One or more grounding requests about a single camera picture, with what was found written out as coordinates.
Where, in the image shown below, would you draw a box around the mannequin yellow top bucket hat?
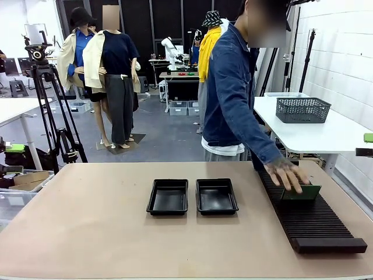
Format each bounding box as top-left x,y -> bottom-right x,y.
197,10 -> 231,135

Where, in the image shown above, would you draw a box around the brown cardboard box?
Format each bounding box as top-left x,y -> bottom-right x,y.
8,170 -> 50,192

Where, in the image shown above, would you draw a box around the background table dark panel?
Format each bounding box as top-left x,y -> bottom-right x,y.
159,71 -> 200,113

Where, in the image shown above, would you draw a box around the large clear plastic crate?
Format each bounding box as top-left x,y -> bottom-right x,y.
0,186 -> 40,231

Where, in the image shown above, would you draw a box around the person's right forearm denim sleeve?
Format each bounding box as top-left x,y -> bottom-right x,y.
241,116 -> 285,169

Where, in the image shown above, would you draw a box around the white table with leg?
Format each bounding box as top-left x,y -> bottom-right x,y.
0,97 -> 53,172

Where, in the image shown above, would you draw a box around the background person blue shirt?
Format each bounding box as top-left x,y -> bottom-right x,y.
191,29 -> 202,67

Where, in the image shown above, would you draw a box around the black step stool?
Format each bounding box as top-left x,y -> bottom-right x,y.
8,79 -> 29,99

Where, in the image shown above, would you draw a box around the black slanted stand poles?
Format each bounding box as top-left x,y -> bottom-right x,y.
259,46 -> 279,97

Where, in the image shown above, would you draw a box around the mannequin navy tee cream jacket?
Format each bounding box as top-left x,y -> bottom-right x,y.
82,5 -> 141,149

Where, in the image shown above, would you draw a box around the white background desk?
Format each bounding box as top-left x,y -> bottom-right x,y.
148,58 -> 171,88

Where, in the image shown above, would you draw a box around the small white background robot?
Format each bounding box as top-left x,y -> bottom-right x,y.
161,36 -> 183,71

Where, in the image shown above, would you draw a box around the clear lidded plastic box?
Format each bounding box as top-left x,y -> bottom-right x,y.
263,92 -> 310,99

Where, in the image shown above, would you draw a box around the black camera tripod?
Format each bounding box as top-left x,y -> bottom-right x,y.
31,64 -> 88,175

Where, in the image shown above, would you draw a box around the person in denim jacket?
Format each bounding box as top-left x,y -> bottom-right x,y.
202,0 -> 288,163

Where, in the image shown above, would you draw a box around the person's tattooed right hand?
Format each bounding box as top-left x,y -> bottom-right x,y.
263,159 -> 310,195

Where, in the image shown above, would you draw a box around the black stand with clamp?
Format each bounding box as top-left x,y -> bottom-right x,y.
281,5 -> 302,93

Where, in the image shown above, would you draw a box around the black rectangular ESD tray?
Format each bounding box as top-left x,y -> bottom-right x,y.
146,178 -> 189,216
195,178 -> 240,216

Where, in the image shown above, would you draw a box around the dark mannequin base plate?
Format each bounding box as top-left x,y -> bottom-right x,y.
96,133 -> 146,155

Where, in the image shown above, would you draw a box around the dark plastic stool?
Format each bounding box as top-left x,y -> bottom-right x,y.
136,75 -> 150,94

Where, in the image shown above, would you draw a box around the grey woven plastic basket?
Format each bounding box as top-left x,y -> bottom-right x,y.
275,97 -> 332,124

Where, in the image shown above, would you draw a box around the green circuit board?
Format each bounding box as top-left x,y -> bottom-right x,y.
281,184 -> 322,201

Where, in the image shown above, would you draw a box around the white box under table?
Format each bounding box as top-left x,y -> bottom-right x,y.
159,80 -> 169,103

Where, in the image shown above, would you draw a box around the black slotted board rack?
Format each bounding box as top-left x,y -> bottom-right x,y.
252,159 -> 368,254

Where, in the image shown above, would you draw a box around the white table rounded corner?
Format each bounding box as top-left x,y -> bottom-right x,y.
253,96 -> 373,176

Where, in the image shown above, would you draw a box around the black equipment bag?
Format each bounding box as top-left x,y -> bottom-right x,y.
4,145 -> 55,172

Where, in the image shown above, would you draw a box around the mannequin blue shirt black hat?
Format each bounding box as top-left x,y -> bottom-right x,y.
57,7 -> 113,148

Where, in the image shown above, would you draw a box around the white hooded garment mannequin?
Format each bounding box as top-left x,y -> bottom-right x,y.
218,17 -> 233,39

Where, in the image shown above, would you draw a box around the low clear floor bin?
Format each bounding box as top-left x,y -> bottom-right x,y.
69,101 -> 92,114

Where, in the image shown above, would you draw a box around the thin black light stand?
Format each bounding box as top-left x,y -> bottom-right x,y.
298,28 -> 318,93

